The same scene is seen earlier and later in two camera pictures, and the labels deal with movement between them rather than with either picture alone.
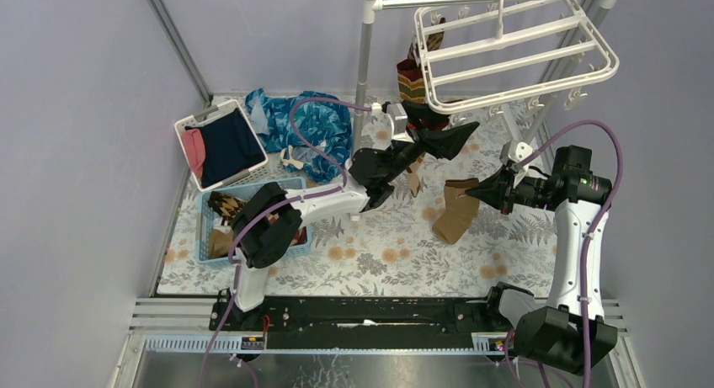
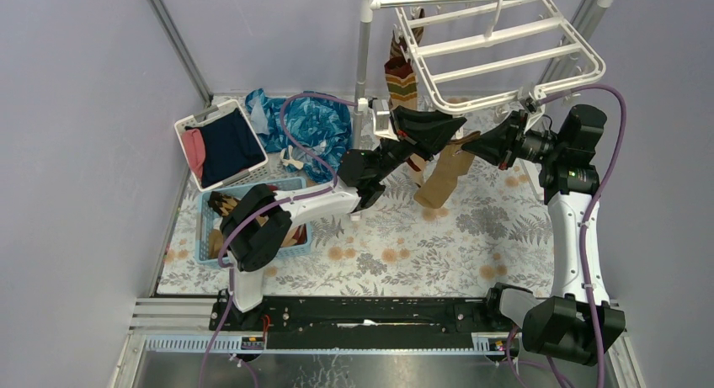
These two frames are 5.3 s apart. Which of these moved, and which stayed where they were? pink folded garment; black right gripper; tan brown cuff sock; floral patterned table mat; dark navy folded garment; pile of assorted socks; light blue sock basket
Moved: tan brown cuff sock; black right gripper
Stayed: floral patterned table mat; pile of assorted socks; dark navy folded garment; pink folded garment; light blue sock basket
